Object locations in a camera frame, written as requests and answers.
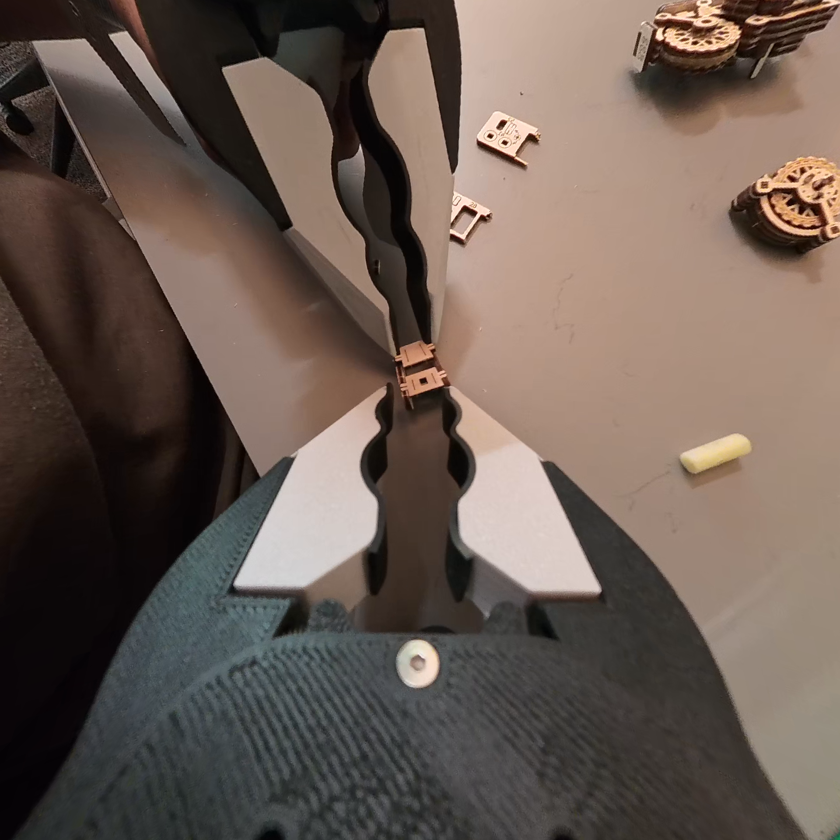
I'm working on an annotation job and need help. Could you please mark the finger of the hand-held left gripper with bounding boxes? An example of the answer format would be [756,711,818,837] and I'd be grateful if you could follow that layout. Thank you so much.
[222,55,404,350]
[353,25,455,347]

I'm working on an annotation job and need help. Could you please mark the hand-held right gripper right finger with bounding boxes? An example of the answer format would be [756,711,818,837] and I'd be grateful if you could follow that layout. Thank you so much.
[445,386,605,613]

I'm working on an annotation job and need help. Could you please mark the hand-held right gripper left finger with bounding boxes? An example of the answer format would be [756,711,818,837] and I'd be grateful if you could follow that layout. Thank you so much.
[233,386,396,601]

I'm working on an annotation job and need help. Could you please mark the small wooden puzzle block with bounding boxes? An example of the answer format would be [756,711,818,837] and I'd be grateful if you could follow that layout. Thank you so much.
[393,340,454,412]

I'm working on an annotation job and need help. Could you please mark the grey desk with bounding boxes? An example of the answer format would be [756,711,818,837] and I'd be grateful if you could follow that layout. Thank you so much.
[31,0,840,840]

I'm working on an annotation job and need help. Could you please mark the flat wooden puzzle piece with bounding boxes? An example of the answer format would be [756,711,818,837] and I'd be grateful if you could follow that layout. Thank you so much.
[475,111,543,169]

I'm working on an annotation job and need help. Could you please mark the black chair base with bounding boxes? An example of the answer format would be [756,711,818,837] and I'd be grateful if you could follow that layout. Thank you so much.
[0,39,83,188]

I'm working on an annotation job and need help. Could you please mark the yellow foam cylinder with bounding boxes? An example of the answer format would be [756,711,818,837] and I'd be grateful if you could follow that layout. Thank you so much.
[679,432,753,474]

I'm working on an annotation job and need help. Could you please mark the person's brown trousers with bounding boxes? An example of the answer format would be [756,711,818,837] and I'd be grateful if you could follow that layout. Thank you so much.
[0,154,263,840]

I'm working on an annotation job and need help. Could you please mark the large wooden gear model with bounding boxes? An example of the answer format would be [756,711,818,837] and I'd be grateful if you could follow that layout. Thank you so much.
[632,0,840,81]

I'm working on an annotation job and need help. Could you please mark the round wooden wheel assembly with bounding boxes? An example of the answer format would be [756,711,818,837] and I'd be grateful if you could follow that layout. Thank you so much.
[729,155,840,254]

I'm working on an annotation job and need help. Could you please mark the flat wooden frame piece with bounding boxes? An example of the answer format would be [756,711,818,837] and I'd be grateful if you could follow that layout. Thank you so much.
[449,191,494,245]

